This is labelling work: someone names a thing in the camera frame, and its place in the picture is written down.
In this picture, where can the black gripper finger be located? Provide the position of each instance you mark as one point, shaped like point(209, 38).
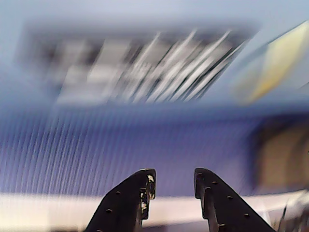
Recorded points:
point(227, 210)
point(120, 207)

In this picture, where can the blue woven mat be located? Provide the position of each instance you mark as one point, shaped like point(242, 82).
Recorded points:
point(120, 145)

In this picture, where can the black framed tan panel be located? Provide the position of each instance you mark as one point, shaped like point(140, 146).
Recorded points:
point(285, 157)

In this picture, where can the black dishwasher rack sticker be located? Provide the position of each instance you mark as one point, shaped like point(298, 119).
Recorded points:
point(135, 65)

